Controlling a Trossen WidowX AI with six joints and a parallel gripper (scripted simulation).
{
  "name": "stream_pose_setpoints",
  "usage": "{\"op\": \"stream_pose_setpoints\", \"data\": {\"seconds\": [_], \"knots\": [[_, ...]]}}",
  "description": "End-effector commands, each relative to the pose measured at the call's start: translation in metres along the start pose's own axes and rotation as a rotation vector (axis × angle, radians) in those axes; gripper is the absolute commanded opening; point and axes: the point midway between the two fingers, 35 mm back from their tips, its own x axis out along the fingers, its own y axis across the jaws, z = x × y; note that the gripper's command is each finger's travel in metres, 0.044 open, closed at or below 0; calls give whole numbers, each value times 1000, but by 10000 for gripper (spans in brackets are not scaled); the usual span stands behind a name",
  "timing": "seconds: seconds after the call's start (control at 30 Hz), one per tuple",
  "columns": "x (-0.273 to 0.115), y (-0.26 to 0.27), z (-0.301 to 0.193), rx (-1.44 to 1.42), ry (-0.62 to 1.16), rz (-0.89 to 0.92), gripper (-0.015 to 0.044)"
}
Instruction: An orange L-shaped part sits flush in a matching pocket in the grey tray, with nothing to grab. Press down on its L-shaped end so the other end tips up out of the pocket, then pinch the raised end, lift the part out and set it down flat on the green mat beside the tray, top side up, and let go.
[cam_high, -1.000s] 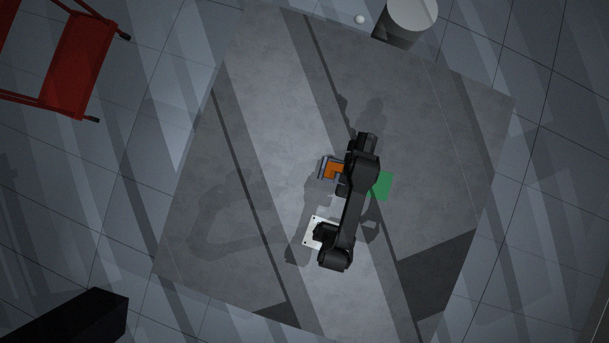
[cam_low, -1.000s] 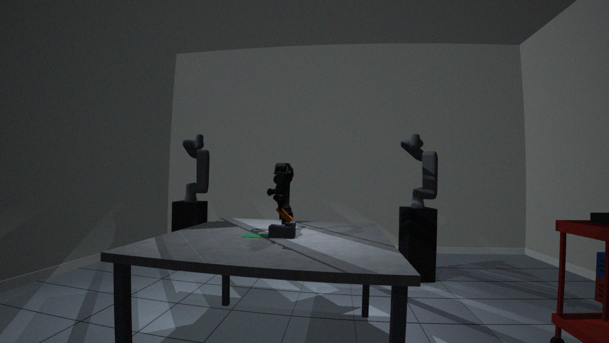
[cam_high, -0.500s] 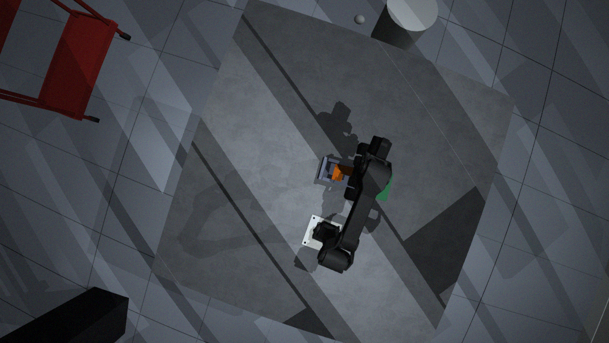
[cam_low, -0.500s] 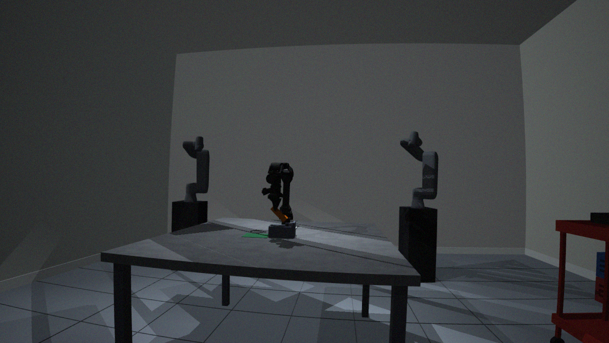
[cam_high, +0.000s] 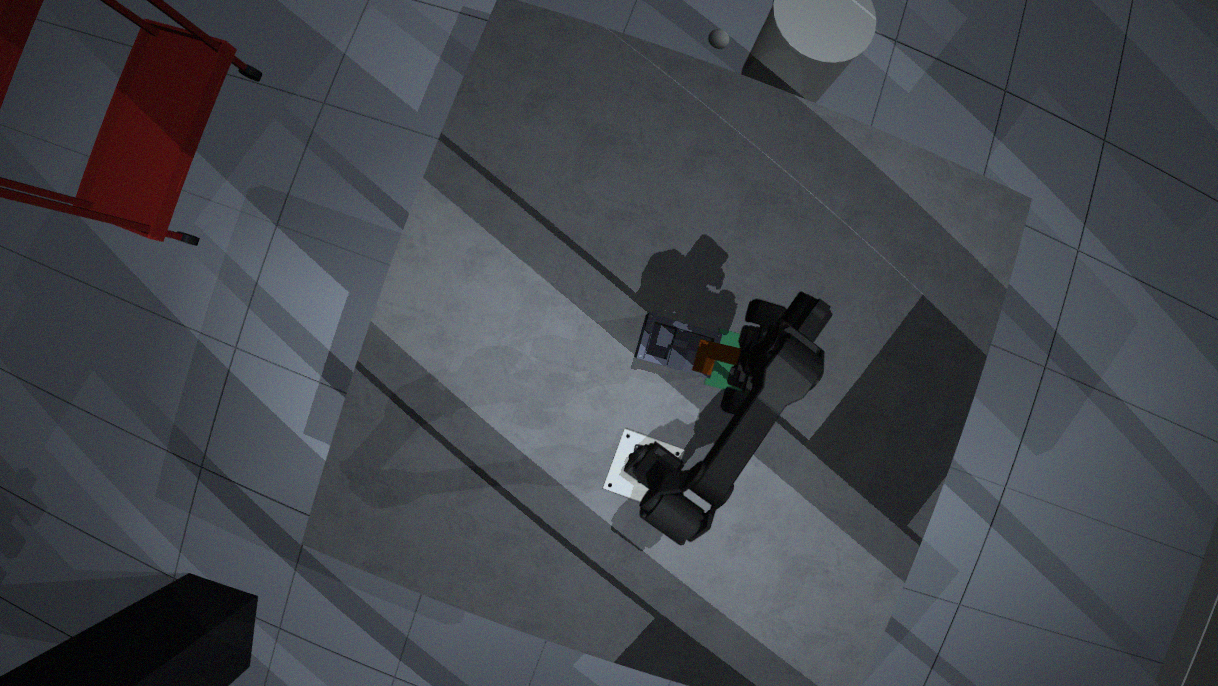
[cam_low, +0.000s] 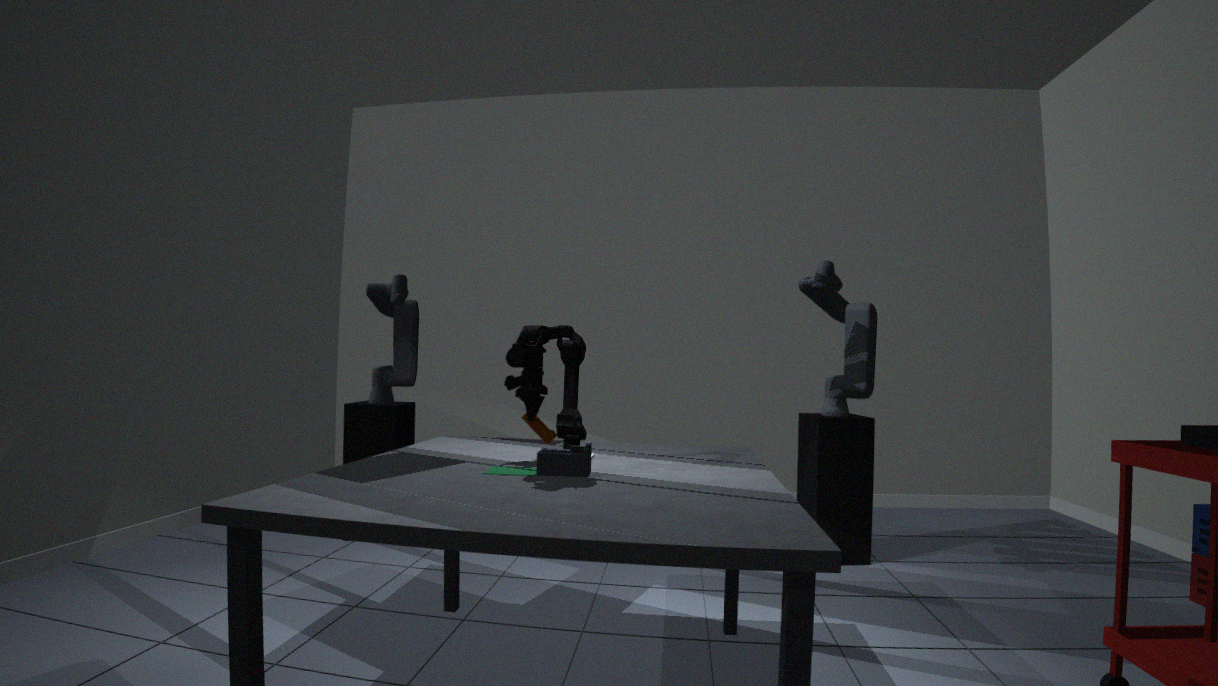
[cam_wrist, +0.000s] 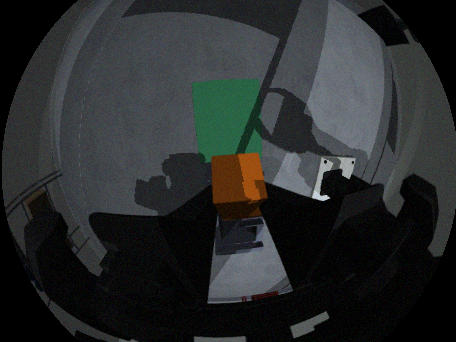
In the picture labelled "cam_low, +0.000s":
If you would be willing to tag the orange l-shaped part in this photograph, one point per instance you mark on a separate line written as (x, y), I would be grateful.
(538, 427)

